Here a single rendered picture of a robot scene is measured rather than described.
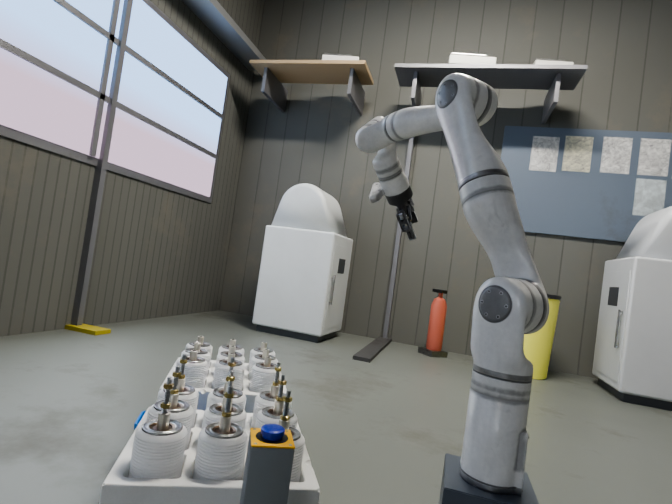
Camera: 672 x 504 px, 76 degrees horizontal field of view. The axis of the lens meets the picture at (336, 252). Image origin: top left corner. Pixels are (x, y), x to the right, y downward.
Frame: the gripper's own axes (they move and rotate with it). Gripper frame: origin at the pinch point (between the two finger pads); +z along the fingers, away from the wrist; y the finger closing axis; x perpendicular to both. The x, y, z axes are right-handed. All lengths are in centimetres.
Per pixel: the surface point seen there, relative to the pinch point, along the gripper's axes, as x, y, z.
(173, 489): 37, -80, -8
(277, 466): 14, -78, -11
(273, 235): 152, 162, 70
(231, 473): 32, -73, -1
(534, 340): -17, 124, 190
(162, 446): 39, -74, -13
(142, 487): 41, -81, -11
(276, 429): 14, -73, -13
